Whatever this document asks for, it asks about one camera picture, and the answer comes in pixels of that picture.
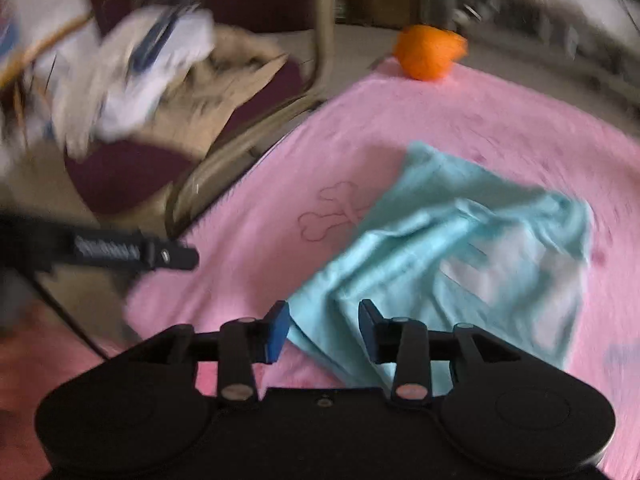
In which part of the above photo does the large bumpy orange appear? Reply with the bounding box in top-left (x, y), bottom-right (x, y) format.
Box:
top-left (392, 24), bottom-right (469, 82)

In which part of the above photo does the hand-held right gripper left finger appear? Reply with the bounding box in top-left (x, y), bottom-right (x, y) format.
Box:
top-left (130, 301), bottom-right (291, 409)

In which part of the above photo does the maroon chair with gold frame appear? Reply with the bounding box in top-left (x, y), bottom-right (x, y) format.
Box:
top-left (62, 0), bottom-right (336, 241)

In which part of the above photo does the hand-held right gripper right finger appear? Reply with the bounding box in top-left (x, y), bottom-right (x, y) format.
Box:
top-left (359, 299), bottom-right (521, 407)

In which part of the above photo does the teal t-shirt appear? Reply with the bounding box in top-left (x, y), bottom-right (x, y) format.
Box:
top-left (287, 141), bottom-right (596, 391)

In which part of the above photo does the white garment with blue trim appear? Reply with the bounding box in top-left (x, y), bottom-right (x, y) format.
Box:
top-left (50, 5), bottom-right (216, 158)

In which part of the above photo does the pink printed blanket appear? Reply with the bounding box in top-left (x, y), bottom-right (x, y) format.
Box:
top-left (125, 55), bottom-right (640, 480)

